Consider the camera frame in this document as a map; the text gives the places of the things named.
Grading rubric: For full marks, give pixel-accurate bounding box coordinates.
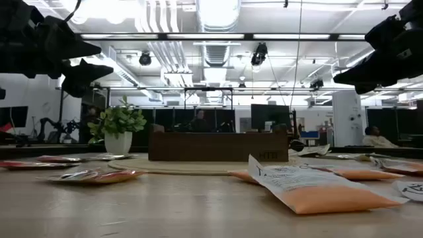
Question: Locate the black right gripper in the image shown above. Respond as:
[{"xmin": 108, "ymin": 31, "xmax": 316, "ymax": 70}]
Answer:
[{"xmin": 332, "ymin": 0, "xmax": 423, "ymax": 96}]

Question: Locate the black partition panel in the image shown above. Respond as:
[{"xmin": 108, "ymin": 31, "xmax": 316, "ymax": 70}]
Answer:
[
  {"xmin": 132, "ymin": 108, "xmax": 236, "ymax": 147},
  {"xmin": 365, "ymin": 107, "xmax": 423, "ymax": 149}
]

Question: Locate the brown wooden tea box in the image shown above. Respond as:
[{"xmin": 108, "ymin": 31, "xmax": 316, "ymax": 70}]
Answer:
[{"xmin": 148, "ymin": 123, "xmax": 289, "ymax": 163}]

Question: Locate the silver ventilation duct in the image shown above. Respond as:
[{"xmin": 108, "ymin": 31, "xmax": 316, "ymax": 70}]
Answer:
[{"xmin": 195, "ymin": 0, "xmax": 242, "ymax": 67}]

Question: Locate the black left wrist camera cable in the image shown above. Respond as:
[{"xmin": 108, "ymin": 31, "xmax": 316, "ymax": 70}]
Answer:
[{"xmin": 64, "ymin": 0, "xmax": 83, "ymax": 23}]

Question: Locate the white square column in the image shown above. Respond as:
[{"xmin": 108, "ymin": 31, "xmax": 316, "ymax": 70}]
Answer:
[{"xmin": 332, "ymin": 90, "xmax": 364, "ymax": 148}]

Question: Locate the person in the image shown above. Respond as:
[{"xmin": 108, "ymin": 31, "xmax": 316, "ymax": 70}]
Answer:
[
  {"xmin": 190, "ymin": 108, "xmax": 209, "ymax": 133},
  {"xmin": 362, "ymin": 125, "xmax": 400, "ymax": 149}
]

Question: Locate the black overhead light bar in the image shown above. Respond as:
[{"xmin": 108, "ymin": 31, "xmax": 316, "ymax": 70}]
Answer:
[{"xmin": 75, "ymin": 32, "xmax": 367, "ymax": 42}]

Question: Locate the round woven straw placemat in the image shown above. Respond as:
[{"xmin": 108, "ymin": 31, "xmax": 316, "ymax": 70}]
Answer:
[{"xmin": 108, "ymin": 155, "xmax": 298, "ymax": 177}]

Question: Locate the green plant in white pot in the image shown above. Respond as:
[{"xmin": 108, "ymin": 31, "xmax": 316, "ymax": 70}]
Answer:
[{"xmin": 87, "ymin": 95, "xmax": 148, "ymax": 156}]

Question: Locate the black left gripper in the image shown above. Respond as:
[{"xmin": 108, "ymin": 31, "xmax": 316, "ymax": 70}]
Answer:
[{"xmin": 0, "ymin": 0, "xmax": 114, "ymax": 99}]

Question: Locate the black aluminium rig frame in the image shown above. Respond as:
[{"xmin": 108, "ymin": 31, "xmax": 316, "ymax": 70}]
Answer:
[{"xmin": 0, "ymin": 143, "xmax": 423, "ymax": 160}]

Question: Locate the green tea bag packet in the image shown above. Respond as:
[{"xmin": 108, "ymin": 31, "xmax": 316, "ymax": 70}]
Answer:
[
  {"xmin": 288, "ymin": 143, "xmax": 331, "ymax": 157},
  {"xmin": 317, "ymin": 152, "xmax": 393, "ymax": 162}
]

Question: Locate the black computer monitor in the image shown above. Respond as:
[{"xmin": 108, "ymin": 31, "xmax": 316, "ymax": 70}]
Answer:
[
  {"xmin": 0, "ymin": 105, "xmax": 29, "ymax": 128},
  {"xmin": 250, "ymin": 103, "xmax": 291, "ymax": 132}
]

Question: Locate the red orange tea bag packet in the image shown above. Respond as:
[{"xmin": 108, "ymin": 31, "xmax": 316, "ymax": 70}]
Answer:
[
  {"xmin": 36, "ymin": 167, "xmax": 147, "ymax": 185},
  {"xmin": 0, "ymin": 159, "xmax": 81, "ymax": 171},
  {"xmin": 82, "ymin": 152, "xmax": 139, "ymax": 163},
  {"xmin": 35, "ymin": 155, "xmax": 84, "ymax": 164}
]

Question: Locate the black ceiling spotlight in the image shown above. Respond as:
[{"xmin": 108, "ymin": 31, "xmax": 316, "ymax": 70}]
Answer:
[
  {"xmin": 309, "ymin": 77, "xmax": 325, "ymax": 91},
  {"xmin": 138, "ymin": 51, "xmax": 153, "ymax": 67},
  {"xmin": 250, "ymin": 42, "xmax": 268, "ymax": 67}
]

